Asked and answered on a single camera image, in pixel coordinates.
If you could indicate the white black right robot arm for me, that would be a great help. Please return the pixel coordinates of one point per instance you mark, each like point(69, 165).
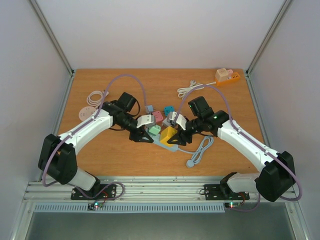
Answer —
point(276, 170)

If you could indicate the light blue usb charger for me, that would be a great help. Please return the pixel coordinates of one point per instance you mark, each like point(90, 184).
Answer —
point(149, 109)

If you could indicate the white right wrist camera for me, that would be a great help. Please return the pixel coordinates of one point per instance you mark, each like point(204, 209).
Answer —
point(175, 119)

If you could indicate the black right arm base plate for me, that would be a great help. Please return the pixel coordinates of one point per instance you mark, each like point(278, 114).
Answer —
point(212, 192)

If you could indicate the pink plug adapter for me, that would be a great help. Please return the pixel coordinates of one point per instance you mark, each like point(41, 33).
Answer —
point(158, 116)

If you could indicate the white 66W usb charger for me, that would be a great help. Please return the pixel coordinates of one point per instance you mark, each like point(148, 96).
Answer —
point(167, 123)

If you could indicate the orange power strip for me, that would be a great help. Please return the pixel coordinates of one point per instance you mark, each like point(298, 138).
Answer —
point(234, 77)

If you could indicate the grey blue strip base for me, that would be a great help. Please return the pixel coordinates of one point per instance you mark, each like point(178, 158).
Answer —
point(156, 141)

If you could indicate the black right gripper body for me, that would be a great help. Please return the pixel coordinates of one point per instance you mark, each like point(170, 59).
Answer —
point(184, 133)

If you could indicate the left controller board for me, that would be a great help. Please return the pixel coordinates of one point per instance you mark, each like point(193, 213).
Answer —
point(96, 206)

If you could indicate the controller board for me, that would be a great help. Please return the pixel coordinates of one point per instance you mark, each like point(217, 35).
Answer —
point(96, 206)
point(232, 204)

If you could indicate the beige cube plug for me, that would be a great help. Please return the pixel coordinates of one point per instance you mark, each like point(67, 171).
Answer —
point(221, 74)

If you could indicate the right controller board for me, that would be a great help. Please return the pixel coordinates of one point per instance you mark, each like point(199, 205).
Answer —
point(232, 204)

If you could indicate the grey slotted cable duct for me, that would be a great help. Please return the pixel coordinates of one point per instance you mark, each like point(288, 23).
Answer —
point(129, 208)

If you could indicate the round beige power strip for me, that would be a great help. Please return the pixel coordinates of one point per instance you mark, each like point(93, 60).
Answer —
point(86, 112)

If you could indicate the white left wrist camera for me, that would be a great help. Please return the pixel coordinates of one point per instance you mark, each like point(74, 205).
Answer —
point(146, 120)

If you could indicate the aluminium rail frame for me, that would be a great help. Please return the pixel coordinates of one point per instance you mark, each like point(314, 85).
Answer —
point(150, 174)

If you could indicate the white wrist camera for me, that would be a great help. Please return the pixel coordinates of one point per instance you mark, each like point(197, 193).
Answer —
point(175, 119)
point(146, 120)

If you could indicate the yellow cube socket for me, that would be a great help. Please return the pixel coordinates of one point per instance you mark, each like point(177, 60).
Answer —
point(166, 134)

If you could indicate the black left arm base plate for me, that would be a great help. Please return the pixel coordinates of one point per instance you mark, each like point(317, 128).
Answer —
point(98, 191)

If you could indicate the teal plug adapter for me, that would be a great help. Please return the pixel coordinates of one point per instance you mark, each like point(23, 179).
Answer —
point(168, 109)

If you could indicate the green small plug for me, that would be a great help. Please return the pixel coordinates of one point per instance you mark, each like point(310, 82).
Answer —
point(154, 130)

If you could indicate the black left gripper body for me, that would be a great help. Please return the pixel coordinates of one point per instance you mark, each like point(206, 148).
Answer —
point(125, 122)

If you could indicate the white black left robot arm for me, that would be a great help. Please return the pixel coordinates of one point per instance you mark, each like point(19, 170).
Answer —
point(58, 156)

